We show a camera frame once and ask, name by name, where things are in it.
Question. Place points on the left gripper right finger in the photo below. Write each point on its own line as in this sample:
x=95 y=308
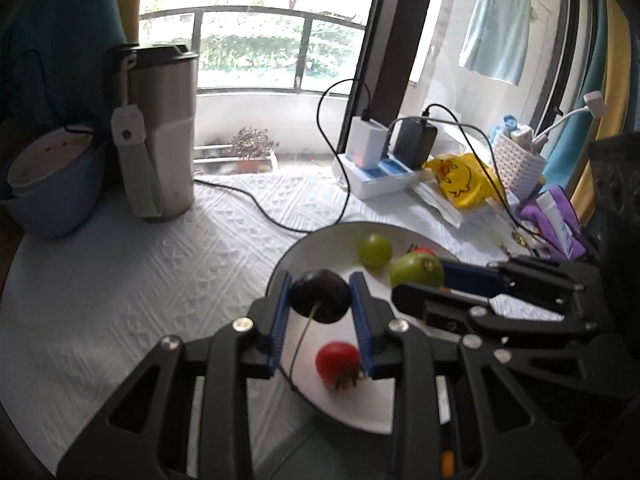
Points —
x=378 y=355

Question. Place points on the large green lime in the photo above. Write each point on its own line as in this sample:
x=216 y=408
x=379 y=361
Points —
x=417 y=268

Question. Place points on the black charger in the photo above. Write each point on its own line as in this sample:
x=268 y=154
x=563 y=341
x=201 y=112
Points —
x=414 y=142

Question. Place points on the potted plant on balcony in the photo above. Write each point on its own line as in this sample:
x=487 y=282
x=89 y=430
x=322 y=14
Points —
x=252 y=146

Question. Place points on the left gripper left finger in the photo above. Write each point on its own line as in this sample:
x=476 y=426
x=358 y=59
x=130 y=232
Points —
x=270 y=318

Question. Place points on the purple cloth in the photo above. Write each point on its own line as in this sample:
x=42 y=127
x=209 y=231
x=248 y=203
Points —
x=532 y=214

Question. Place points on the white ceramic plate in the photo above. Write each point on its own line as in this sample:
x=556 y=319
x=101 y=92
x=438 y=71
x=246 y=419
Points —
x=368 y=406

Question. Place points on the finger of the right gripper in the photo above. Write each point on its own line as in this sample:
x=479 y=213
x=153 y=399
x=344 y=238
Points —
x=474 y=280
x=441 y=310

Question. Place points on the white charger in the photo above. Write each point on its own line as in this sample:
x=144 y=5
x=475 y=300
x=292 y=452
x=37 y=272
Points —
x=366 y=143

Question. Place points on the white pink inner bowl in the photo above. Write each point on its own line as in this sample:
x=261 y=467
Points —
x=46 y=156

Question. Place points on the white tissue pack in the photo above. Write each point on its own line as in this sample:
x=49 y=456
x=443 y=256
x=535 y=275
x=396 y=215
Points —
x=430 y=193

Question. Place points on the small red cherry tomato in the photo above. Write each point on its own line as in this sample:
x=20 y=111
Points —
x=338 y=365

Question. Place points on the hanging light blue towel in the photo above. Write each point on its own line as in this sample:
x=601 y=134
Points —
x=496 y=40

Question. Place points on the white power strip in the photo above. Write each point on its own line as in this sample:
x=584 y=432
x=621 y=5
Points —
x=389 y=177

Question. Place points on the dark cherry with stem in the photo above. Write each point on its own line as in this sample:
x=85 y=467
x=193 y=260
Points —
x=321 y=296

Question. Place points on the white perforated basket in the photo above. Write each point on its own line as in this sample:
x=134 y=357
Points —
x=520 y=170

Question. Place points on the blue bowl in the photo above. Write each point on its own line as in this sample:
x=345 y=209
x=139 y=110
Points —
x=62 y=202

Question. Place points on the white embossed tablecloth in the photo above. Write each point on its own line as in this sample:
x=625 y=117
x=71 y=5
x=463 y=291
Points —
x=79 y=313

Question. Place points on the white tube bottle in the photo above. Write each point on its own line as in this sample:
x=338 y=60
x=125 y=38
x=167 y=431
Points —
x=550 y=209

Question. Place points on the stainless steel tumbler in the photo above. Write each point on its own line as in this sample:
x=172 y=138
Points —
x=153 y=125

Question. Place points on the small green lime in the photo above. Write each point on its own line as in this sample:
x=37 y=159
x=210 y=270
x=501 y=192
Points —
x=375 y=251

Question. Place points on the white desk lamp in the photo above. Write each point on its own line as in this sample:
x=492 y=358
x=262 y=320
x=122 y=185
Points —
x=594 y=105

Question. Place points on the yellow duck bag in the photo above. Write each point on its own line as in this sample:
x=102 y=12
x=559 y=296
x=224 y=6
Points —
x=464 y=180

